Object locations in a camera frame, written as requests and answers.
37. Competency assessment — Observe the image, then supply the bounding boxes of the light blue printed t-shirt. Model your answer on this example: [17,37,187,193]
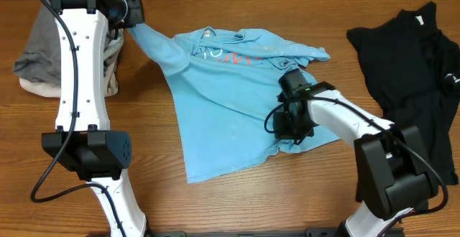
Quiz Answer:
[130,24,336,183]

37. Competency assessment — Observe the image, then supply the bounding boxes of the black t-shirt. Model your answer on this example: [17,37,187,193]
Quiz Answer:
[346,1,459,185]

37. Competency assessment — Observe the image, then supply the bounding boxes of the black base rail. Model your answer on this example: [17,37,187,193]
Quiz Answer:
[147,228,338,237]

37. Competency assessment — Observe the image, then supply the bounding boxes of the grey folded trousers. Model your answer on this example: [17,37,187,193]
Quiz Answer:
[14,7,124,86]

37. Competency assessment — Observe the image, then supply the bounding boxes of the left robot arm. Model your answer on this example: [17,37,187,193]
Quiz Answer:
[42,0,150,236]

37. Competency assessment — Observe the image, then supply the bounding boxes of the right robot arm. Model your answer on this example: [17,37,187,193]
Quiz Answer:
[267,69,442,237]

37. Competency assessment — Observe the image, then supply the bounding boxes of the white folded garment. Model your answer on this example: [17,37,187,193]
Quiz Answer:
[19,61,119,98]

